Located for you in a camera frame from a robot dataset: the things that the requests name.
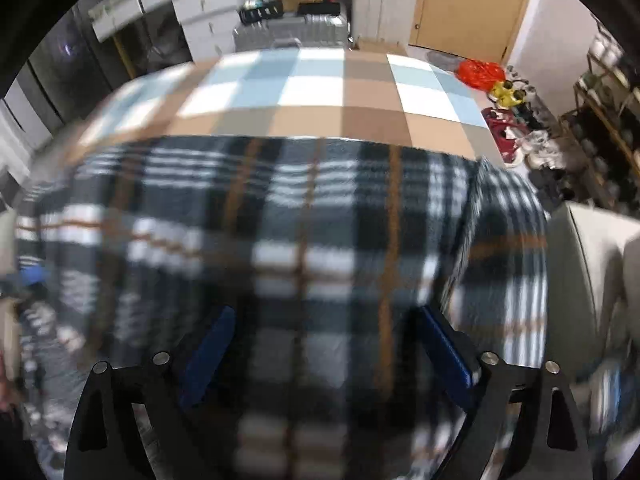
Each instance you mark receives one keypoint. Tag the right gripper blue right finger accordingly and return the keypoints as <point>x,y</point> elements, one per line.
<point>452,355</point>

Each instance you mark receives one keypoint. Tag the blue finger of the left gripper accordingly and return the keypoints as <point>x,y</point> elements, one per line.
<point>33,275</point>

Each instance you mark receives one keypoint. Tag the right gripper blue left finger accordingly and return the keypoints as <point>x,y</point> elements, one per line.
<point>200,355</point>

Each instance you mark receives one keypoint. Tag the plaid fleece cardigan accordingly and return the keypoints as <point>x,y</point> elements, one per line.
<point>326,249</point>

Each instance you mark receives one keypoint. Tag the dark grey refrigerator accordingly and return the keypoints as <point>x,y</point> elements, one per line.
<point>70,72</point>

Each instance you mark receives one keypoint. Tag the yellow shoes on floor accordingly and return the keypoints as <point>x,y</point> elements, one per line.
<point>508,93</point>

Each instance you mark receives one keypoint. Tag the checkered bed sheet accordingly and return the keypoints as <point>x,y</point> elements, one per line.
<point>296,93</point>

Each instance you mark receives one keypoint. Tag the orange bag on floor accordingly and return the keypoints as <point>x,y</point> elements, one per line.
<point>480,75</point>

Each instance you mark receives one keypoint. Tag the wooden shoe rack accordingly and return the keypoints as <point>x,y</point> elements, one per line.
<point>604,124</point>

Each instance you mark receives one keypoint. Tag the white drawer desk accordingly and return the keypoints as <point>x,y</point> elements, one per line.
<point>208,26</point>

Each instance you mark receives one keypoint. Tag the silver aluminium suitcase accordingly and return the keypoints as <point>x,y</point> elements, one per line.
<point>305,31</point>

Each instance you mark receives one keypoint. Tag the wooden door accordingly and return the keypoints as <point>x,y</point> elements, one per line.
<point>480,29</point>

